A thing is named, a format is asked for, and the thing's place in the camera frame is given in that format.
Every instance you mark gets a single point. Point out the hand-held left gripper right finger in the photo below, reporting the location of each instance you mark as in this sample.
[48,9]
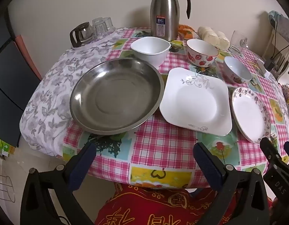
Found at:
[207,166]

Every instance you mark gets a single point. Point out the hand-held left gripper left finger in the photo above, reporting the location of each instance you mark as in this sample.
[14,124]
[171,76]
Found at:
[82,166]

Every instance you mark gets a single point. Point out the round floral plate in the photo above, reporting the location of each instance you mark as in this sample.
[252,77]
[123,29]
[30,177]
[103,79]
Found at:
[249,114]

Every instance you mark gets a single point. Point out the white square plate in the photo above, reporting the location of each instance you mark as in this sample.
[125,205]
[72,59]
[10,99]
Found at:
[193,103]

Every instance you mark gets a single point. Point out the stainless steel basin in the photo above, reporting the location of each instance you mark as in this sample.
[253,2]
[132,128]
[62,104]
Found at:
[116,93]

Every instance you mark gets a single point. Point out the small floral bowl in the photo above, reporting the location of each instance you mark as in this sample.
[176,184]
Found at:
[237,66]

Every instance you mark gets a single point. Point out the red rim strawberry bowl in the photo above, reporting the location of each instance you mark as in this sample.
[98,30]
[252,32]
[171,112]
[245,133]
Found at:
[200,59]

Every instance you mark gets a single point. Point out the plain white bowl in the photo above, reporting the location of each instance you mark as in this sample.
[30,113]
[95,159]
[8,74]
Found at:
[149,45]

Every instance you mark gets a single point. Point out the pink checkered tablecloth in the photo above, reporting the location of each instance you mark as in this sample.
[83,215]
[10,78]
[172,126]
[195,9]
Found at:
[158,145]

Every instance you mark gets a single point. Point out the colourful snack packets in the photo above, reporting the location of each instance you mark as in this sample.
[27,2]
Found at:
[288,93]

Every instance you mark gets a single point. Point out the white chair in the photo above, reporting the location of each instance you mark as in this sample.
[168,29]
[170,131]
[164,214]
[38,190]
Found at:
[287,77]

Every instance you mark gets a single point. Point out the red cushion gold characters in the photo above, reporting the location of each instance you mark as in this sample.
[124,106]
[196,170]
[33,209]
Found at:
[146,206]

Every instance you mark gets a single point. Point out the green carton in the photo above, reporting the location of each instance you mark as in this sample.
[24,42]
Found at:
[4,145]

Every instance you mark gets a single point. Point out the grey floral cloth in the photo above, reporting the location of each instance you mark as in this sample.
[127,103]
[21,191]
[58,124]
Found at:
[53,86]

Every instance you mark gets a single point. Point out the white power strip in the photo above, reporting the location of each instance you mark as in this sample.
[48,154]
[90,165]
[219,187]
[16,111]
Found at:
[261,66]

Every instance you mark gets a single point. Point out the black charger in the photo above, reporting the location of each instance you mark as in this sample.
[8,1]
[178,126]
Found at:
[269,65]

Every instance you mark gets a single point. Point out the dark cabinet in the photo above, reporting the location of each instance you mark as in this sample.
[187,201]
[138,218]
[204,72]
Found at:
[8,79]

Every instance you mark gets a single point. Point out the clear glass mug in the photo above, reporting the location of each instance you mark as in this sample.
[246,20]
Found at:
[237,41]

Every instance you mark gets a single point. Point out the pale cloth bag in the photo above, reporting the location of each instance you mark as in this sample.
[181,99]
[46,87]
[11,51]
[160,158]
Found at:
[283,28]

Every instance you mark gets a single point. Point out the salmon board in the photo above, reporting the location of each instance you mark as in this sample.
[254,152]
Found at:
[25,51]

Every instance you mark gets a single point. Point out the bag of steamed buns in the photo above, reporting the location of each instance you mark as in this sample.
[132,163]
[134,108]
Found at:
[212,37]

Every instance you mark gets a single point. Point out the orange snack packet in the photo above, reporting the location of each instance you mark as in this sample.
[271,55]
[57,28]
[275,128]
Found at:
[185,31]

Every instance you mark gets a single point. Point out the stainless steel thermos jug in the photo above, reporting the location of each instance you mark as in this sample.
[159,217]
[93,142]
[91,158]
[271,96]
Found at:
[164,9]

